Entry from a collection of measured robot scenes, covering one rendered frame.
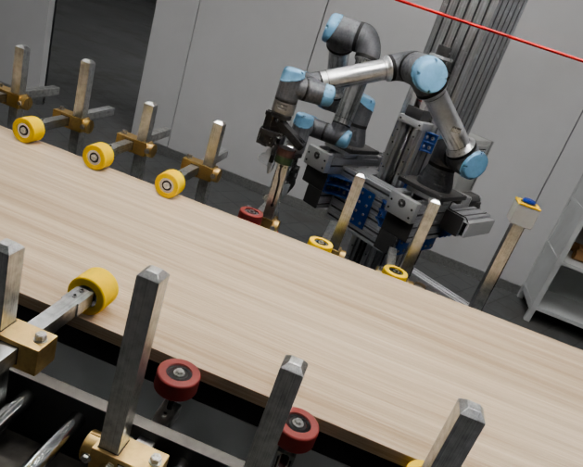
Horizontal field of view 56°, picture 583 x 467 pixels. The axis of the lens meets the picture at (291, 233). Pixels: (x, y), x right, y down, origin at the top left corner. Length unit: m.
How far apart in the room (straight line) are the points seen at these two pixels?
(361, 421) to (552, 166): 3.60
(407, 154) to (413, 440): 1.62
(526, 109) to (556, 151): 0.38
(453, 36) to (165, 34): 2.89
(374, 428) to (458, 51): 1.82
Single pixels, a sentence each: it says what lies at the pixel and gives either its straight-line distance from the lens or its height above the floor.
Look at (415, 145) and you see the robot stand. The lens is 2.50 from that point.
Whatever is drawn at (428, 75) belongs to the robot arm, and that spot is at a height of 1.46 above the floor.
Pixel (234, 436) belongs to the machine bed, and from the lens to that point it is 1.16.
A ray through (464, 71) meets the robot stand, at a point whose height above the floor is 1.50.
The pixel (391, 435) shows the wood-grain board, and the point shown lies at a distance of 1.09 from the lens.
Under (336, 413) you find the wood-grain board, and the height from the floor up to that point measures 0.90.
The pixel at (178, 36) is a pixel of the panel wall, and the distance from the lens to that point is 4.84.
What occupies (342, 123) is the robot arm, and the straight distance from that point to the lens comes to 2.20.
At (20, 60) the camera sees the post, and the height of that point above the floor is 1.09.
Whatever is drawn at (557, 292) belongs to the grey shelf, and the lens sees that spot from 4.79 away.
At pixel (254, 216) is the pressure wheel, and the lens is 1.75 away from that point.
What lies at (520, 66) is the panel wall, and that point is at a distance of 4.37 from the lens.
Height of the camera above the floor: 1.55
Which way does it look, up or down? 22 degrees down
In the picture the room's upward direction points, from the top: 19 degrees clockwise
